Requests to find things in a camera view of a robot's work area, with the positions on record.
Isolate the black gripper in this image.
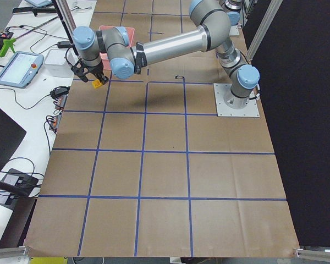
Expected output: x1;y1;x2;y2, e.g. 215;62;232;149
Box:
70;59;108;84

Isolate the yellow toy block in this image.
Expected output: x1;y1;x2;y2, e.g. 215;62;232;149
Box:
92;79;103;89

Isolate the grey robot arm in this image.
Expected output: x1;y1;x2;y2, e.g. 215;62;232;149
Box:
219;0;242;26
70;1;260;98

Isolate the pink plastic box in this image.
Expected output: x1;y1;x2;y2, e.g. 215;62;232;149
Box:
99;25;135;70

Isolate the white plastic container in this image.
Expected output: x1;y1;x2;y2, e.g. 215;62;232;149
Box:
44;49;73;78

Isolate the black power adapter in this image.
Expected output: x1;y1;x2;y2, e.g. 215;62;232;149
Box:
57;41;71;49

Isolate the robot teach pendant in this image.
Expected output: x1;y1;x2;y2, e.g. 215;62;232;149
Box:
0;51;44;89

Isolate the silver reacher grabber tool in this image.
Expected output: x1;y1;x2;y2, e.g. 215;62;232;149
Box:
0;16;59;58

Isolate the aluminium frame post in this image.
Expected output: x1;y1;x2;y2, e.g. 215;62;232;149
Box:
52;0;79;56

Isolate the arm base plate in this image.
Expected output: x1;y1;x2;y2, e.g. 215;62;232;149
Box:
213;83;260;118

